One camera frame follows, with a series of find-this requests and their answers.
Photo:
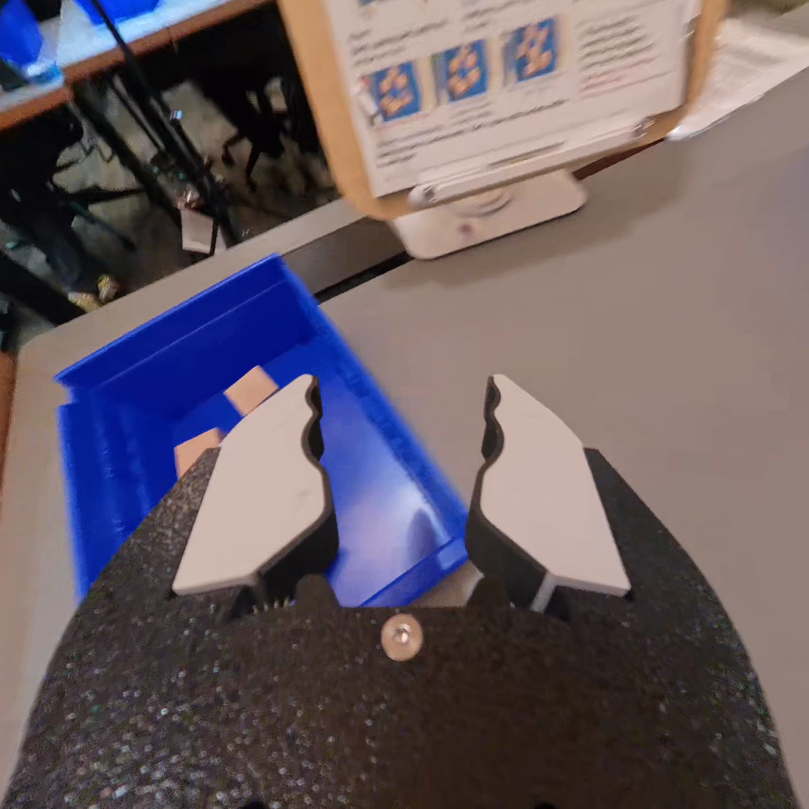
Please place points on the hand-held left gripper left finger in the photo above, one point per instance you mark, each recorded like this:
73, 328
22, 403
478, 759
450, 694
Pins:
259, 499

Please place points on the blue plastic bin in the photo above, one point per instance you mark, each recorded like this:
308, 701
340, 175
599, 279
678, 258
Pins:
379, 493

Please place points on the printed instruction sheet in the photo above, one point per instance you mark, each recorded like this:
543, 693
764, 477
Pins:
600, 57

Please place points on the wooden edged office desk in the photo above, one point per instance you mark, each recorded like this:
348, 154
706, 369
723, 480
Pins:
126, 44

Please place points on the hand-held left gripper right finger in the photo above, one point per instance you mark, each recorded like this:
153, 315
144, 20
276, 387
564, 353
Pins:
550, 499

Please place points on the laminated paper sheet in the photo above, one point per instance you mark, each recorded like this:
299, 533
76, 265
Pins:
752, 69

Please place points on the instruction sheet on wooden stand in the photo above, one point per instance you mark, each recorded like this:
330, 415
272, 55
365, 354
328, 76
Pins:
505, 221

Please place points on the blue-striped wooden cube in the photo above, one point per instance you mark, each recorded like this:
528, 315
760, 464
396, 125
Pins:
196, 452
253, 392

